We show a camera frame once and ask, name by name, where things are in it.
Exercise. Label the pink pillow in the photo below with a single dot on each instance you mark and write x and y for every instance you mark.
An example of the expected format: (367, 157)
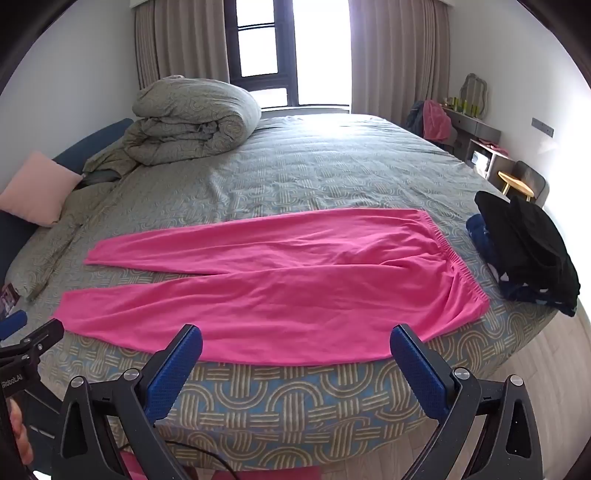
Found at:
(37, 189)

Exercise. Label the blue headboard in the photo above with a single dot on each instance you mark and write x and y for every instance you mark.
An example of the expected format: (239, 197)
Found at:
(92, 141)

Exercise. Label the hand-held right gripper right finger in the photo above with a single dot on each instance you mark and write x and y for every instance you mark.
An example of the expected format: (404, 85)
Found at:
(418, 369)

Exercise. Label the person's left hand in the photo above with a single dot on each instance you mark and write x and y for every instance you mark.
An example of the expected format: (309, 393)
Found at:
(19, 431)

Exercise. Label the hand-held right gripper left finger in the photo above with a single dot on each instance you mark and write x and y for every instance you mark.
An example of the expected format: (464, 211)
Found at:
(178, 364)

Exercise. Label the patterned pillow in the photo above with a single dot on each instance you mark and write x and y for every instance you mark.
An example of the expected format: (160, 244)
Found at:
(55, 240)

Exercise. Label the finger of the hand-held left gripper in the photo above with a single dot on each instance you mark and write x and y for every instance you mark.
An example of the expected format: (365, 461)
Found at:
(44, 337)
(14, 323)

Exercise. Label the yellow-green bottle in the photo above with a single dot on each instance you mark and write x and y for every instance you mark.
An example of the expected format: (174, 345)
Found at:
(473, 107)

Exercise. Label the wavy framed mirror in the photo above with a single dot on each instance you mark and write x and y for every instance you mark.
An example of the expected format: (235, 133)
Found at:
(475, 90)

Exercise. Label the black folded garment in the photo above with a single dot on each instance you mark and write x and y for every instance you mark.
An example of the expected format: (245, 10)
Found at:
(526, 240)

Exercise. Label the dark hanging clothing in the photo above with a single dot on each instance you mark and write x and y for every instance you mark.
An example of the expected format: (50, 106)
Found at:
(415, 117)

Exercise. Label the dark framed window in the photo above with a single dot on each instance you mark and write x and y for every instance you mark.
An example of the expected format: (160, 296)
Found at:
(286, 50)

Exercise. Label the dark blue spotted garment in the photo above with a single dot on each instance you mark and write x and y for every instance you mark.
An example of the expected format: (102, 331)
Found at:
(485, 240)

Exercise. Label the bed with patterned sheet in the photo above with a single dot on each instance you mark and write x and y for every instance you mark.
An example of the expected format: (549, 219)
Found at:
(323, 166)

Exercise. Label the yellow round stool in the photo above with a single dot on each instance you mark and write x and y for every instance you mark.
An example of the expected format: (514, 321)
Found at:
(516, 181)

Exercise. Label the folded patterned duvet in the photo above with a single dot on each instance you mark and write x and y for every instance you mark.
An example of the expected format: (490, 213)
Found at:
(194, 117)

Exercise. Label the small printed card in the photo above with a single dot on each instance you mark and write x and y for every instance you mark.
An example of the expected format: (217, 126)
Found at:
(8, 300)

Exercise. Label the dark chair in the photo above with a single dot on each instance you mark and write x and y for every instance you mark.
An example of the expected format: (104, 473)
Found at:
(531, 175)

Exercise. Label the pink hanging clothing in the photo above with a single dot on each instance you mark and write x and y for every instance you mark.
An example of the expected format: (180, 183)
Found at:
(436, 120)

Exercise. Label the grey dressing table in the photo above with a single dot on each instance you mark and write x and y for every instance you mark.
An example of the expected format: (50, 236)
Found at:
(480, 134)

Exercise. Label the pink pants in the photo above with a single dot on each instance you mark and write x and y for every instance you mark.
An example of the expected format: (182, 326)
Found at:
(277, 281)

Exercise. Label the wall switch panel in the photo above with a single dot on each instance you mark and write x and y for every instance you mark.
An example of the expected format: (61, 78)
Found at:
(542, 127)

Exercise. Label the pink cloth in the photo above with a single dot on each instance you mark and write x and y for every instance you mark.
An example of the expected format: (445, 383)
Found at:
(277, 474)

